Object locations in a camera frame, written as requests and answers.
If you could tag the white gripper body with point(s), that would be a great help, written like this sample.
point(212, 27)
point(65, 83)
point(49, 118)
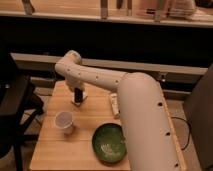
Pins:
point(74, 83)

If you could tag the black rectangular eraser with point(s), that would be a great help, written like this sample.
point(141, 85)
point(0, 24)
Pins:
point(78, 95)

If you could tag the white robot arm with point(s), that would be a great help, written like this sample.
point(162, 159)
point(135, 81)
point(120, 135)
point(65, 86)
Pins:
point(145, 122)

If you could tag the white sponge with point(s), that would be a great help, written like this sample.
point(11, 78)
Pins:
point(78, 104)

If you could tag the white paper cup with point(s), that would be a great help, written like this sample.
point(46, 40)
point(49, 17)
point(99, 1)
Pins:
point(64, 122)

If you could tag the white tube bottle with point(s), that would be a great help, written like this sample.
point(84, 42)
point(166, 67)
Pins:
point(114, 104)

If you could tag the black chair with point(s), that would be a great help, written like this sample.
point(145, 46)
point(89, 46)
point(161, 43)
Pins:
point(19, 106)

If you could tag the green round plate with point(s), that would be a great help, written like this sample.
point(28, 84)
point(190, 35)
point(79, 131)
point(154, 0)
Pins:
point(108, 143)

